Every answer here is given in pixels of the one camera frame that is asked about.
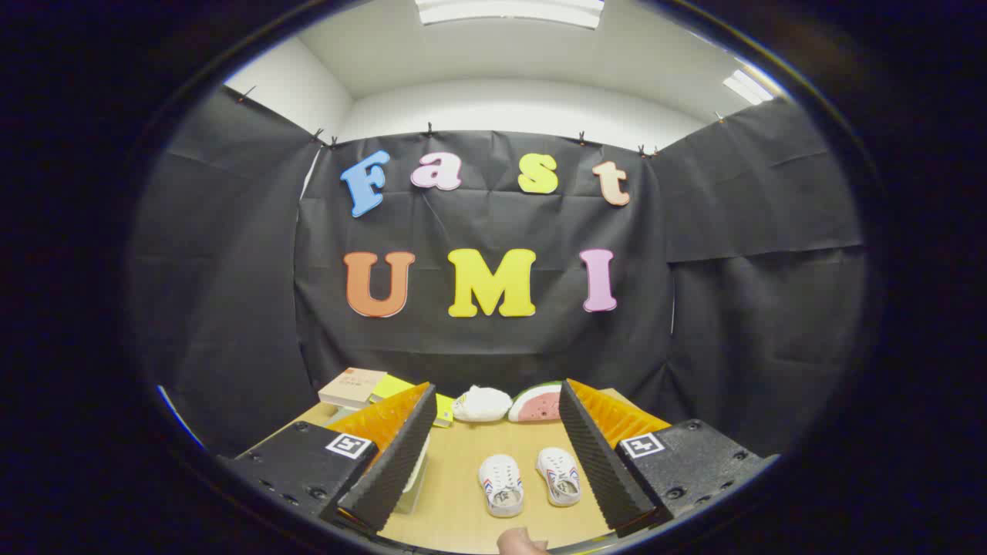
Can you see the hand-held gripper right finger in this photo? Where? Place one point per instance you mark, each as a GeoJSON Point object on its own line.
{"type": "Point", "coordinates": [597, 462]}

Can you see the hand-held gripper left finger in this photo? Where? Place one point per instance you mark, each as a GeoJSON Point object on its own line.
{"type": "Point", "coordinates": [401, 455]}

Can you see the cream fabric storage box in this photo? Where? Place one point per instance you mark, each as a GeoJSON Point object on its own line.
{"type": "Point", "coordinates": [416, 482]}

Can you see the white canvas shoe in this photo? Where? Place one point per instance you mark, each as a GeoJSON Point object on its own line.
{"type": "Point", "coordinates": [501, 482]}
{"type": "Point", "coordinates": [560, 474]}

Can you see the yellow cover book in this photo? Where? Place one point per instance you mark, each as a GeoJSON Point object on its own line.
{"type": "Point", "coordinates": [393, 386]}

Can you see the watermelon slice plush toy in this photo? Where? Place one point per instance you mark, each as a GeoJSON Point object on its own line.
{"type": "Point", "coordinates": [536, 405]}

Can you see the tan paperback book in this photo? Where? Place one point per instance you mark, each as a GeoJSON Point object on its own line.
{"type": "Point", "coordinates": [351, 385]}

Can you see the white plush toy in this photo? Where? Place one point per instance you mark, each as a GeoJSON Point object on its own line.
{"type": "Point", "coordinates": [482, 403]}

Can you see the black backdrop cloth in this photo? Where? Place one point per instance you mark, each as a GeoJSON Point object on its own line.
{"type": "Point", "coordinates": [493, 223]}

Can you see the ceiling light panel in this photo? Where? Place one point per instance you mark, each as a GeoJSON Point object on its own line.
{"type": "Point", "coordinates": [746, 86]}
{"type": "Point", "coordinates": [509, 11]}

